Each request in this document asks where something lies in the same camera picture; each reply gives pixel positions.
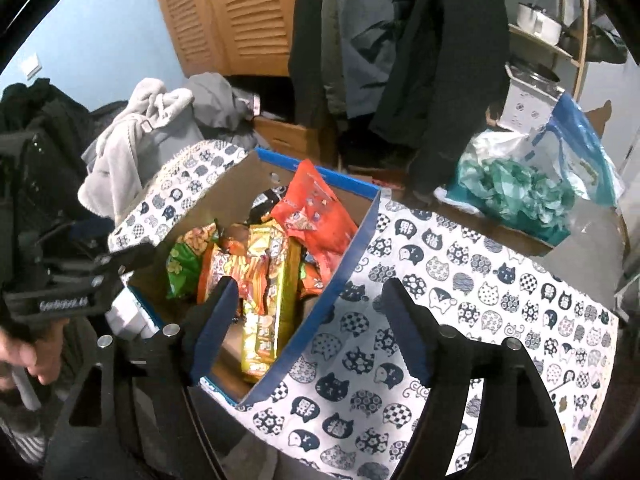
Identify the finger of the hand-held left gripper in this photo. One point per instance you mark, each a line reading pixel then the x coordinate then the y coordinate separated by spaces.
pixel 132 257

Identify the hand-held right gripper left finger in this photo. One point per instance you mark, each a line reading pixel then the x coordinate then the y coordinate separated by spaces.
pixel 215 330

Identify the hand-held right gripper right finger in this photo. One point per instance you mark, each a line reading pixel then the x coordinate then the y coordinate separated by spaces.
pixel 412 335

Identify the yellow snack packet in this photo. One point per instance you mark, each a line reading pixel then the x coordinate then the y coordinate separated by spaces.
pixel 265 320

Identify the green snack packet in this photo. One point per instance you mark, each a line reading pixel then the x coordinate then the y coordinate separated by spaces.
pixel 187 260

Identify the blue cardboard box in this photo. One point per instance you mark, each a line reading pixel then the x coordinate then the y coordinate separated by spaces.
pixel 330 280

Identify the orange white-dotted snack packet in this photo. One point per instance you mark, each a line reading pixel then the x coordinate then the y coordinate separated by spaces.
pixel 312 280

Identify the black snack packet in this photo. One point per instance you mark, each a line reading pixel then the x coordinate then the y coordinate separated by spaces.
pixel 264 202

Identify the red snack packet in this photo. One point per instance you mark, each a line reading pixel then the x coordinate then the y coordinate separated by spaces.
pixel 315 215

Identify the person's left hand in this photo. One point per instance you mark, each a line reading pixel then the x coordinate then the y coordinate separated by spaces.
pixel 40 355

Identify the small white box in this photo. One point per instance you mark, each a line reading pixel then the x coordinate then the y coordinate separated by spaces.
pixel 131 316

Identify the cat print tablecloth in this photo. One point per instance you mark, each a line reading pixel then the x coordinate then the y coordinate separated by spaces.
pixel 475 310

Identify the grey fleece robe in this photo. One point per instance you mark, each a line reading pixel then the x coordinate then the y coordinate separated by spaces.
pixel 135 135

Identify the black bag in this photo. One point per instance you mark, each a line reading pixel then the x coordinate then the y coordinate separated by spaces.
pixel 35 160

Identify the teal plastic bag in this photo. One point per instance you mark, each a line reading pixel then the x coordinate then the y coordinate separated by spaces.
pixel 510 190

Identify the grey jacket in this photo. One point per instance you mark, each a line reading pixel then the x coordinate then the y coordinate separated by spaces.
pixel 220 102

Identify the brown cardboard box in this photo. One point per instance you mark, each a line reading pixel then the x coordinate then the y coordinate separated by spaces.
pixel 290 135

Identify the blue and white plastic bag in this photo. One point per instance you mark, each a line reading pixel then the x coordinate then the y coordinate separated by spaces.
pixel 575 150

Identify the white patterned container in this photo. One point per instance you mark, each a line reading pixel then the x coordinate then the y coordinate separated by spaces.
pixel 527 105

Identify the wooden louvered cabinet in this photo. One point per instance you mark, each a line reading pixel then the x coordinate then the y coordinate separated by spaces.
pixel 225 10

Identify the hanging black jacket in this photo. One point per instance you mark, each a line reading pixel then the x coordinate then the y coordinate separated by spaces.
pixel 440 60

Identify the hanging grey shirt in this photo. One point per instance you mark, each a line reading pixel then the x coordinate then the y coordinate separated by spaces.
pixel 350 35

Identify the wooden shelf rack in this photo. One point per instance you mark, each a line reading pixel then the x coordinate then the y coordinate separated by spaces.
pixel 580 35

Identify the white light switch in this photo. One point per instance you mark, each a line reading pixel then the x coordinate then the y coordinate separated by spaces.
pixel 32 65

